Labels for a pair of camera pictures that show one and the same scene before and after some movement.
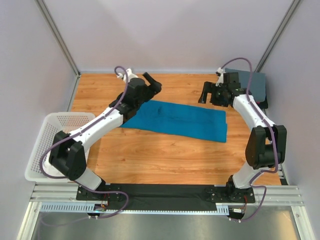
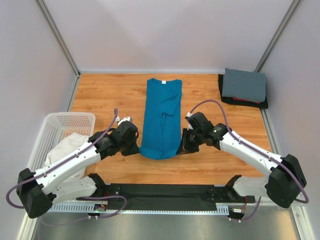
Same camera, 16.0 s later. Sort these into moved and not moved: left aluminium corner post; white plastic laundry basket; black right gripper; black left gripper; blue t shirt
Moved: black left gripper; blue t shirt; black right gripper
Not moved: white plastic laundry basket; left aluminium corner post
